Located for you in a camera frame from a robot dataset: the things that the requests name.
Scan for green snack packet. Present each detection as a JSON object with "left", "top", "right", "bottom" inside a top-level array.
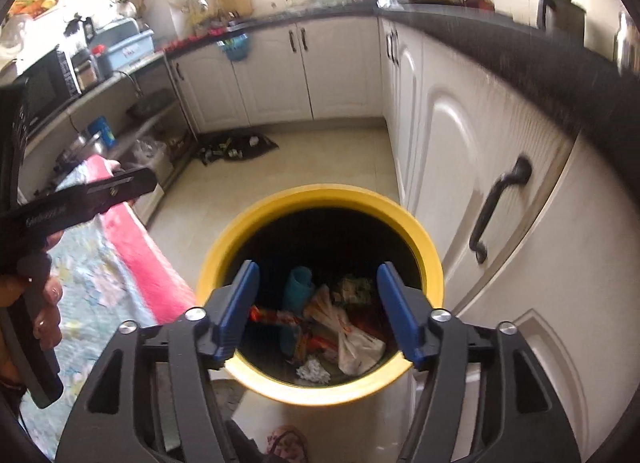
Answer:
[{"left": 334, "top": 274, "right": 376, "bottom": 306}]

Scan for printed blanket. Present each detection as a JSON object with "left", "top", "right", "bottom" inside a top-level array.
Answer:
[{"left": 20, "top": 154, "right": 196, "bottom": 459}]

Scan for blue plastic basket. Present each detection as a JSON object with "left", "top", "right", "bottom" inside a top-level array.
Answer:
[{"left": 90, "top": 18, "right": 156, "bottom": 78}]

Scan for black bag on floor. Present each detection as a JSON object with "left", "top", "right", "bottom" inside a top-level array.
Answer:
[{"left": 197, "top": 133, "right": 280, "bottom": 164}]

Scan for black microwave oven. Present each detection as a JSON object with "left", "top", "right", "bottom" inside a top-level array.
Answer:
[{"left": 12, "top": 45, "right": 81, "bottom": 136}]

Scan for grey kettle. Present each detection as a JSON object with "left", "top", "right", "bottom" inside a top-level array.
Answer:
[{"left": 537, "top": 0, "right": 587, "bottom": 46}]

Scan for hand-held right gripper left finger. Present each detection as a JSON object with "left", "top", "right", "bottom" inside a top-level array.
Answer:
[{"left": 54, "top": 259, "right": 262, "bottom": 463}]

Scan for yellow rimmed trash bin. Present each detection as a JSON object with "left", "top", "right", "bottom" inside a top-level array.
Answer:
[{"left": 196, "top": 184, "right": 445, "bottom": 406}]

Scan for shiny steel jug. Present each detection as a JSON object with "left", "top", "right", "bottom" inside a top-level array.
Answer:
[{"left": 614, "top": 10, "right": 640, "bottom": 76}]

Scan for red plastic bag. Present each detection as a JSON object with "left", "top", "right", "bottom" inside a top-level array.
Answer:
[{"left": 350, "top": 310, "right": 386, "bottom": 339}]

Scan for blue hanging cabinet bin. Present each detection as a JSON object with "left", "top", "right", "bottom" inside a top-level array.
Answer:
[{"left": 216, "top": 34, "right": 250, "bottom": 62}]

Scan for person's left hand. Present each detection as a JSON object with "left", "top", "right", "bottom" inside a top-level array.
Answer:
[{"left": 0, "top": 273, "right": 63, "bottom": 384}]

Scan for pink patterned slipper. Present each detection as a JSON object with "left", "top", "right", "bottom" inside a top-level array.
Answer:
[{"left": 265, "top": 425, "right": 311, "bottom": 463}]

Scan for black blender jug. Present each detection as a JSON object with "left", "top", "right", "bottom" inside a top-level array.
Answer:
[{"left": 65, "top": 13, "right": 96, "bottom": 44}]

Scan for steel cooking pot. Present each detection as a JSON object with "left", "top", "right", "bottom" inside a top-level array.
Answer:
[{"left": 55, "top": 133, "right": 108, "bottom": 168}]

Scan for white kitchen cabinets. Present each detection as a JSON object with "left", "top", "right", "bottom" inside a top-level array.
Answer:
[{"left": 167, "top": 13, "right": 616, "bottom": 463}]

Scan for steel shelf rack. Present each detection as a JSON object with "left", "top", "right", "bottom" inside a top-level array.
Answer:
[{"left": 20, "top": 50, "right": 198, "bottom": 184}]

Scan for red snack wrapper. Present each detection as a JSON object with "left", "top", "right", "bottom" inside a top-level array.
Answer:
[{"left": 250, "top": 305, "right": 306, "bottom": 329}]

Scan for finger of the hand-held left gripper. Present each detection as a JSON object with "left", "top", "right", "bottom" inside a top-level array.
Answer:
[{"left": 85, "top": 167, "right": 158, "bottom": 214}]

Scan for blue container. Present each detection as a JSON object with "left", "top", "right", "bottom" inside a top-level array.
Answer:
[{"left": 89, "top": 116, "right": 117, "bottom": 148}]

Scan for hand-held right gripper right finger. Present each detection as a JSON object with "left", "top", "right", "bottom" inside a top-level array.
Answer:
[{"left": 376, "top": 263, "right": 583, "bottom": 463}]

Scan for orange white plastic bag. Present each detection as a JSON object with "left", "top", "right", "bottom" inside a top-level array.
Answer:
[{"left": 302, "top": 285, "right": 388, "bottom": 375}]

